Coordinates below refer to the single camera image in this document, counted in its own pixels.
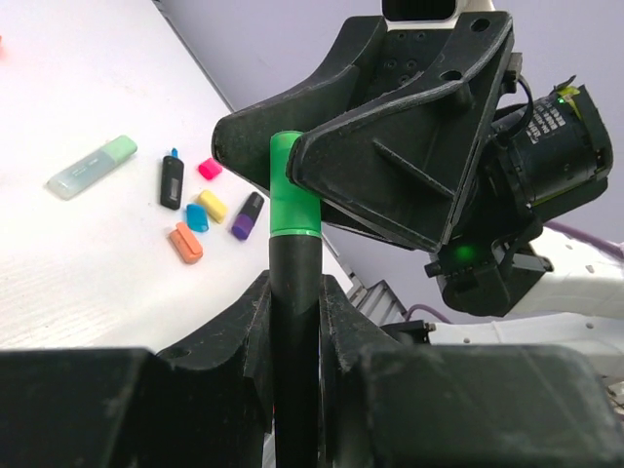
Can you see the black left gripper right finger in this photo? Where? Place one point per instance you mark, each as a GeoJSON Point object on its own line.
{"type": "Point", "coordinates": [390, 404]}

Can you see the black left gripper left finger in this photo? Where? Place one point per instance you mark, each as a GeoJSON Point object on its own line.
{"type": "Point", "coordinates": [205, 401]}

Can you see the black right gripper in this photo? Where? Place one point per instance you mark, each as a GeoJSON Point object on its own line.
{"type": "Point", "coordinates": [403, 158]}

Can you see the green cap black highlighter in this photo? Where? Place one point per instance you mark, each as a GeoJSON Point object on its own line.
{"type": "Point", "coordinates": [295, 267]}

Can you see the pink highlighter cap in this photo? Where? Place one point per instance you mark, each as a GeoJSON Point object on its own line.
{"type": "Point", "coordinates": [210, 169]}

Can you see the pastel yellow highlighter cap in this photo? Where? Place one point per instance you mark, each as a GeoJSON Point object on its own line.
{"type": "Point", "coordinates": [214, 207]}

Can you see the blue highlighter cap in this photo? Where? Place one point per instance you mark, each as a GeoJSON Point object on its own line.
{"type": "Point", "coordinates": [197, 218]}

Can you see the blue black highlighter body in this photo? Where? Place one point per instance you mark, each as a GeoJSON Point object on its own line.
{"type": "Point", "coordinates": [172, 171]}

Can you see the pastel orange highlighter cap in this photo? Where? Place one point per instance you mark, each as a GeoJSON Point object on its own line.
{"type": "Point", "coordinates": [186, 244]}

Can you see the pastel green highlighter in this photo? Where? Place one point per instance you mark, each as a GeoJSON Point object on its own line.
{"type": "Point", "coordinates": [84, 173]}

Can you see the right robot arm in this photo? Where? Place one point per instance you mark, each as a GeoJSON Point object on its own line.
{"type": "Point", "coordinates": [529, 280]}

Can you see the purple cap black highlighter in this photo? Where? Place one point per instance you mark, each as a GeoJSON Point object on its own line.
{"type": "Point", "coordinates": [247, 216]}

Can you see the right side aluminium rail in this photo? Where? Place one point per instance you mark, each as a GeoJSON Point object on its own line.
{"type": "Point", "coordinates": [378, 302]}

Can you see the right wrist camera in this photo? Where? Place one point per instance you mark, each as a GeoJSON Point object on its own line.
{"type": "Point", "coordinates": [430, 11]}

